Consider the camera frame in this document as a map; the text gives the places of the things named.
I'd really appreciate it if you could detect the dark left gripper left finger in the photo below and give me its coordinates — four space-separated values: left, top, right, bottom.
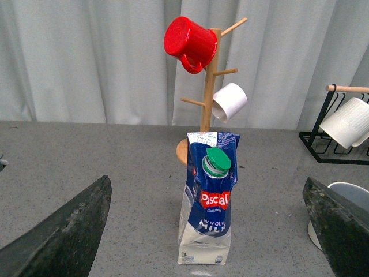
1 175 112 276

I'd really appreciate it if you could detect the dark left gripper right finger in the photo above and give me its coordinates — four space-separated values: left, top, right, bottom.
302 177 368 276

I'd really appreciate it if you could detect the cream cup with handle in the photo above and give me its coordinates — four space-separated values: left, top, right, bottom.
307 182 368 250

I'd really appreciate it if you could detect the blue white milk carton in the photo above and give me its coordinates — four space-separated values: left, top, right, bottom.
178 132 240 265

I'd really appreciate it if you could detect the white ribbed mug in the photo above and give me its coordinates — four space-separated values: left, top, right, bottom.
319 97 368 149

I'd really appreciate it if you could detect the wooden mug tree stand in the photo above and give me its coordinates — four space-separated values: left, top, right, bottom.
176 17 248 166

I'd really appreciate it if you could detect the white smooth mug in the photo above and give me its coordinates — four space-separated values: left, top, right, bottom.
212 83 248 123

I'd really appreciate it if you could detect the grey-white curtain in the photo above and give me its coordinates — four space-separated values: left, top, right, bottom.
1 1 368 130

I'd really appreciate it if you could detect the red mug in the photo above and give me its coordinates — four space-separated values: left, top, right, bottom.
163 16 218 74

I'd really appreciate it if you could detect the black wire mug rack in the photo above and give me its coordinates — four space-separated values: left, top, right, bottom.
299 84 368 166

